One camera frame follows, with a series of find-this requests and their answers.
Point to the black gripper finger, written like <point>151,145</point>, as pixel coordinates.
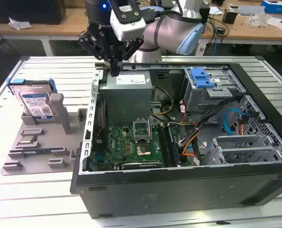
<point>134,48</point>
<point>88,41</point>

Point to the hard disk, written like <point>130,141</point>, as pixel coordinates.
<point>34,99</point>

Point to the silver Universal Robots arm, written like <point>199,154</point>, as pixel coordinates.
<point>169,28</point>

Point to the perforated metal disk bay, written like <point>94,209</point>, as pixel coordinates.
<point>240,152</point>

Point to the wooden desk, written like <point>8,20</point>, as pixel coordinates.
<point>60,23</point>

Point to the gray power supply unit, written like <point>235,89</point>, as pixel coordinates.
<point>124,99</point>

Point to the large black box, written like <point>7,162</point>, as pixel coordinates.
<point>31,10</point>

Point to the crumpled white paper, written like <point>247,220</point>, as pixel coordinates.
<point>18,23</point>

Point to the metal drive cage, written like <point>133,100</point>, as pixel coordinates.
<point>198,99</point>

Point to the green motherboard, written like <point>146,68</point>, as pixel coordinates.
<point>117,142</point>

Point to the small black box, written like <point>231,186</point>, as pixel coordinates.
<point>229,16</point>

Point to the CPU socket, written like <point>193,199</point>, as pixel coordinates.
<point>143,150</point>

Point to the black RAM slot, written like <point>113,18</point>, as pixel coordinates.
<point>164,147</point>

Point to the green RAM stick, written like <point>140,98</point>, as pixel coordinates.
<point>174,147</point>

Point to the gray parts rack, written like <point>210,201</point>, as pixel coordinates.
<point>43,140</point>

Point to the black expansion slot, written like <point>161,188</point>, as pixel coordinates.
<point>141,165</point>

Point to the silver CPU chip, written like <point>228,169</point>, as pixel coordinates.
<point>27,142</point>

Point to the flat gray box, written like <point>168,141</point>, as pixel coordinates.
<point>250,10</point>

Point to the dark RAM stick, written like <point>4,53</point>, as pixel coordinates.
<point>31,151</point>

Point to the clear plastic bag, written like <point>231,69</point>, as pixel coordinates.
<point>257,20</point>

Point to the black open PC case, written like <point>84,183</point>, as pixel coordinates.
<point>179,190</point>

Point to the blue cardboard box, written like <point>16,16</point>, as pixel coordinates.
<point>277,6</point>

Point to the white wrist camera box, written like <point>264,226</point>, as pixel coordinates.
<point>131,28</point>

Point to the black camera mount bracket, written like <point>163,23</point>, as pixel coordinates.
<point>125,9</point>

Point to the blue plastic drive bracket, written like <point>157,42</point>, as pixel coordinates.
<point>201,78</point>

